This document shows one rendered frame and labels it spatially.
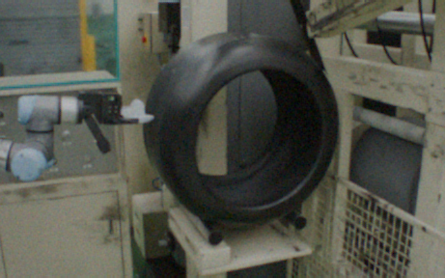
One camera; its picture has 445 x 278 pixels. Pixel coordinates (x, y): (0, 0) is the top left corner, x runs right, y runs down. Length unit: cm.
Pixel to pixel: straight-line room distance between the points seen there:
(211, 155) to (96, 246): 64
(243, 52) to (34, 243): 116
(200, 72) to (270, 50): 20
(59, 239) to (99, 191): 25
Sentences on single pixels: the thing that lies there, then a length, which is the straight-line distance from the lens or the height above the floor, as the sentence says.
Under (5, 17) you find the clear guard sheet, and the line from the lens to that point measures 188.
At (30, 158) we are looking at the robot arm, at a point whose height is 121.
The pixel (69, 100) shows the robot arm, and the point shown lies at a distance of 134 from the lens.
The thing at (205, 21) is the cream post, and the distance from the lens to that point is 168.
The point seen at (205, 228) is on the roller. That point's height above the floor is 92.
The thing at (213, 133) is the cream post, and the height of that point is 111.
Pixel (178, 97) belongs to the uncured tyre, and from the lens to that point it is 131.
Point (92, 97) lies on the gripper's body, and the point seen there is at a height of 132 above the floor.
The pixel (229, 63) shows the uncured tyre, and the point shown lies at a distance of 132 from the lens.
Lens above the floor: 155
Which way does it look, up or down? 15 degrees down
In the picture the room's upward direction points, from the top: straight up
